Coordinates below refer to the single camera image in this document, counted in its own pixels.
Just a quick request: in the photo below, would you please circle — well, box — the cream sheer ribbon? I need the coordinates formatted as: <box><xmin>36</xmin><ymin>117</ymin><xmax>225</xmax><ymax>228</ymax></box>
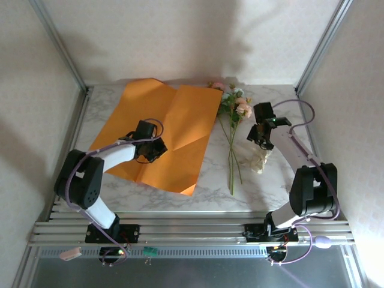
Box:
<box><xmin>238</xmin><ymin>148</ymin><xmax>275</xmax><ymax>175</ymax></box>

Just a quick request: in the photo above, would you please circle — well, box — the peach artificial flower stem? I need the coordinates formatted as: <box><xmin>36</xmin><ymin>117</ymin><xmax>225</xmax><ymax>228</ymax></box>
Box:
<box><xmin>229</xmin><ymin>96</ymin><xmax>254</xmax><ymax>196</ymax></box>

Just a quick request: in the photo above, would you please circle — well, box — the orange wrapping paper sheet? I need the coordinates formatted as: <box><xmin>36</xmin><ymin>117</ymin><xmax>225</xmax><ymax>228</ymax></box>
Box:
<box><xmin>88</xmin><ymin>77</ymin><xmax>224</xmax><ymax>197</ymax></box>

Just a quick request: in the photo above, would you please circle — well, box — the pink artificial flower stem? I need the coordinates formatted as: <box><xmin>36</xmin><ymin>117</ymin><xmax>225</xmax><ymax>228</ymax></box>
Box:
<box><xmin>208</xmin><ymin>80</ymin><xmax>244</xmax><ymax>185</ymax></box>

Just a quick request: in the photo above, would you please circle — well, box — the black controller board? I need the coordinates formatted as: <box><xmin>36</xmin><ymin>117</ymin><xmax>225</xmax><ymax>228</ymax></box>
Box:
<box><xmin>266</xmin><ymin>245</ymin><xmax>289</xmax><ymax>260</ymax></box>
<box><xmin>98</xmin><ymin>246</ymin><xmax>127</xmax><ymax>261</ymax></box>

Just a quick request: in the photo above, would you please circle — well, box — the grey metal panel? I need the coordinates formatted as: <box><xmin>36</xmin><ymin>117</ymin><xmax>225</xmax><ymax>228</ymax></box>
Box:
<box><xmin>13</xmin><ymin>256</ymin><xmax>368</xmax><ymax>288</ymax></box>

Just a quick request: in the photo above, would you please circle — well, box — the small pink block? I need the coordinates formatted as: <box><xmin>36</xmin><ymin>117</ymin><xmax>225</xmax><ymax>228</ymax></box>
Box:
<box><xmin>59</xmin><ymin>246</ymin><xmax>83</xmax><ymax>261</ymax></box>

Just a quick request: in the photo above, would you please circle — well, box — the aluminium side rail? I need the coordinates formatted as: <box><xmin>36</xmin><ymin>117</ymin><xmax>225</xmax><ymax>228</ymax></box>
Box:
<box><xmin>44</xmin><ymin>86</ymin><xmax>94</xmax><ymax>221</ymax></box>
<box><xmin>296</xmin><ymin>88</ymin><xmax>336</xmax><ymax>218</ymax></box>

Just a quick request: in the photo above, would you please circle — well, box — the aluminium extrusion base frame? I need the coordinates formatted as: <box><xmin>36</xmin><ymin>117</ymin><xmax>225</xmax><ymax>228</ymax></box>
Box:
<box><xmin>28</xmin><ymin>211</ymin><xmax>355</xmax><ymax>248</ymax></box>

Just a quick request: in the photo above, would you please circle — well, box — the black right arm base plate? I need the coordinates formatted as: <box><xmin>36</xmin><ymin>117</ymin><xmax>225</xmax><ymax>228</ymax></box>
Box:
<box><xmin>243</xmin><ymin>222</ymin><xmax>300</xmax><ymax>243</ymax></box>

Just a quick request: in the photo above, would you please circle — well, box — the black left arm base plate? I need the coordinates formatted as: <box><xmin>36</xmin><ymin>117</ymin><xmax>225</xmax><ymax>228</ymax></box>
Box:
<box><xmin>85</xmin><ymin>223</ymin><xmax>141</xmax><ymax>244</ymax></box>

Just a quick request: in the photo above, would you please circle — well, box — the aluminium frame post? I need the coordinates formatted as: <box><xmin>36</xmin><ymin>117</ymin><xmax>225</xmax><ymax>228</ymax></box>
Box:
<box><xmin>28</xmin><ymin>0</ymin><xmax>91</xmax><ymax>94</ymax></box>
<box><xmin>295</xmin><ymin>0</ymin><xmax>352</xmax><ymax>97</ymax></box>

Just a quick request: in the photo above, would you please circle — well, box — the grey slotted cable duct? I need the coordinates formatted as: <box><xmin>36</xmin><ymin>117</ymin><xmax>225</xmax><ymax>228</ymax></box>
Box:
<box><xmin>38</xmin><ymin>245</ymin><xmax>269</xmax><ymax>259</ymax></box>

